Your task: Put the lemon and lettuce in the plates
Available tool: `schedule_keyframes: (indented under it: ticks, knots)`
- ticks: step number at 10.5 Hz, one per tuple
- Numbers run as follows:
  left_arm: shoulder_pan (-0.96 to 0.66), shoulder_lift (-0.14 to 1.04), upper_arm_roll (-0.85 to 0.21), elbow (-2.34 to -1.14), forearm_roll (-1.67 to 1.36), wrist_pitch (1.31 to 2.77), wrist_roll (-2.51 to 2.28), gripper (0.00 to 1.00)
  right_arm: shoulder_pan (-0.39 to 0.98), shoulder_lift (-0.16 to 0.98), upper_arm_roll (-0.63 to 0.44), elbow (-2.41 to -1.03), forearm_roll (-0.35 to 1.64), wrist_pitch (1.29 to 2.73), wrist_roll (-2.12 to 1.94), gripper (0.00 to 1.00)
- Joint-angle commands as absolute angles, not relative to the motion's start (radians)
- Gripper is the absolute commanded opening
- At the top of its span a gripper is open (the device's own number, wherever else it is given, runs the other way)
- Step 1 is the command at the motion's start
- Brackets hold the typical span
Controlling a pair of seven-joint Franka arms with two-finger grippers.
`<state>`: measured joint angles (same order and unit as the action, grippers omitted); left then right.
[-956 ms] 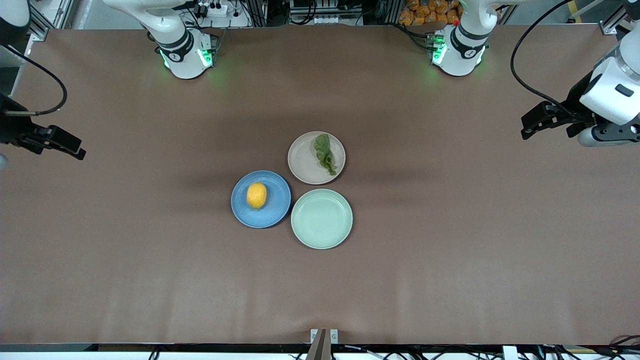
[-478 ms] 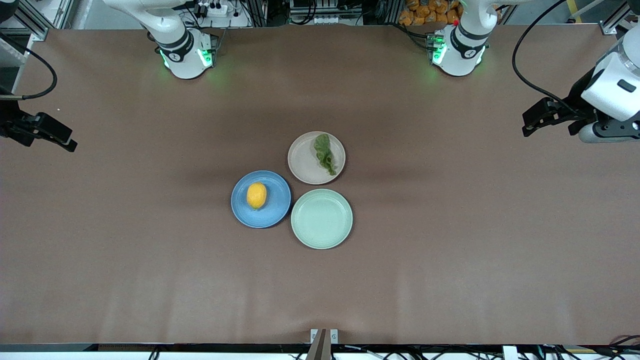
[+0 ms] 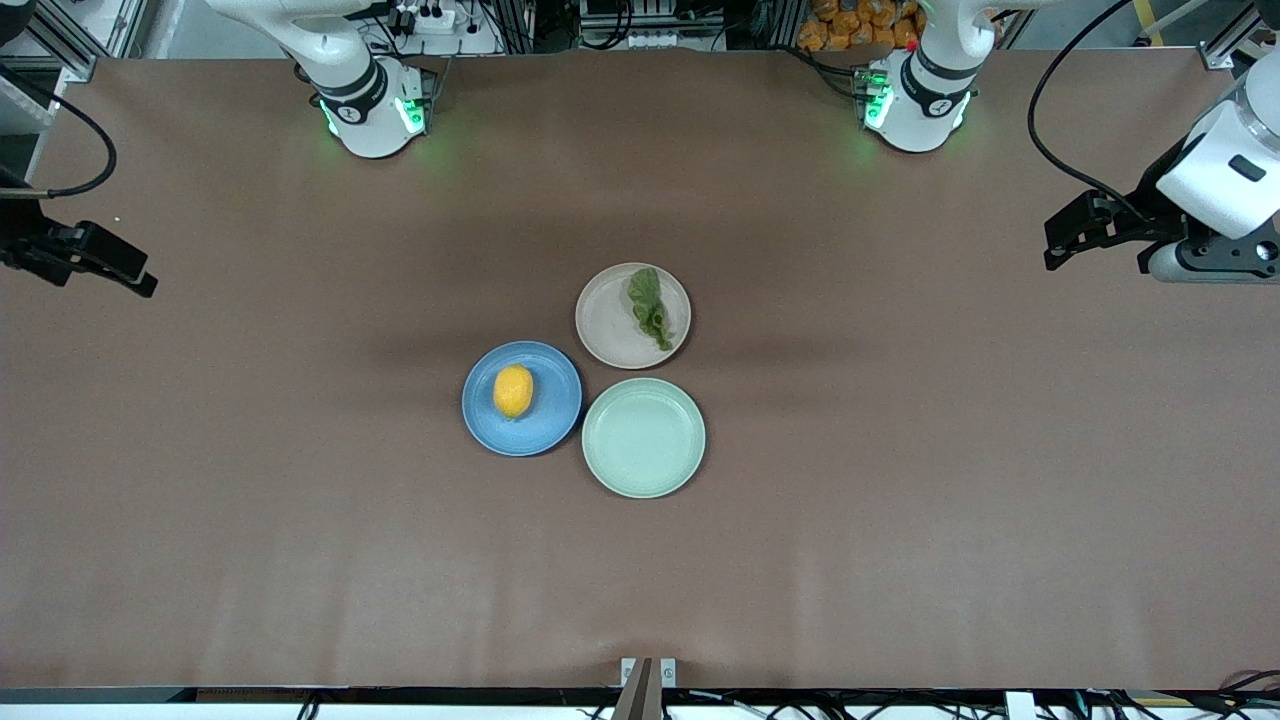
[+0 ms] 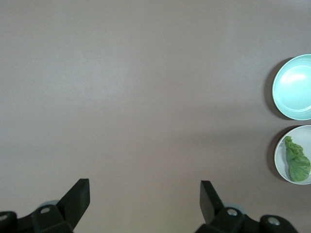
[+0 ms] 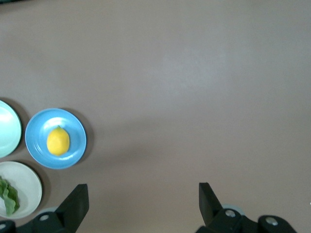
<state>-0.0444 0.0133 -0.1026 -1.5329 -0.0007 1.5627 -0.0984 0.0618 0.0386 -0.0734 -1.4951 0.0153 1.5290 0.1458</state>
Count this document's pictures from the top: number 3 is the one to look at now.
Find yellow lemon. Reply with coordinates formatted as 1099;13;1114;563
492;364;536;421

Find green lettuce leaf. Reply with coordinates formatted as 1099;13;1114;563
626;266;676;352

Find bag of orange fruit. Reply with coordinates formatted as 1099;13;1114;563
797;0;926;53

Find white power strip black plugs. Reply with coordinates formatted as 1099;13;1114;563
385;0;461;33

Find blue round plate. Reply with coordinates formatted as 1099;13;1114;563
461;340;584;458

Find beige round plate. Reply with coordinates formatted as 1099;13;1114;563
574;262;693;371

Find pale green round plate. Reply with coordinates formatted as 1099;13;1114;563
581;376;707;500

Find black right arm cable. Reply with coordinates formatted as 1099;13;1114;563
0;62;119;198

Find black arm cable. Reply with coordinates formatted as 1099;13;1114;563
1027;0;1151;223
0;62;119;198

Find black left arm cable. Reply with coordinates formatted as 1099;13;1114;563
1027;0;1151;223

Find aluminium frame profile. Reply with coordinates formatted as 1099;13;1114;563
20;0;151;83
1198;8;1263;71

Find small metal bracket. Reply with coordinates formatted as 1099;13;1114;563
620;657;678;689

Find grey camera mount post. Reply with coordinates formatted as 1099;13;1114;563
610;657;656;720

